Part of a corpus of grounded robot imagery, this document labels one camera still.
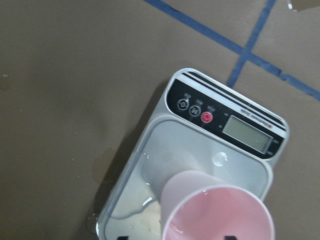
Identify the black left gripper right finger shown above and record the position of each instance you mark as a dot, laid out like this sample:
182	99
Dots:
229	237

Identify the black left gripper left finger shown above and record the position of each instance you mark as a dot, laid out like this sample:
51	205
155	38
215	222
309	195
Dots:
123	237

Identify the pink plastic cup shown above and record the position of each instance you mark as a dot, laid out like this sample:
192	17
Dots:
198	206

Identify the silver digital kitchen scale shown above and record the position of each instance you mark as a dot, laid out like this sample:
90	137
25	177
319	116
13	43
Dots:
199	125

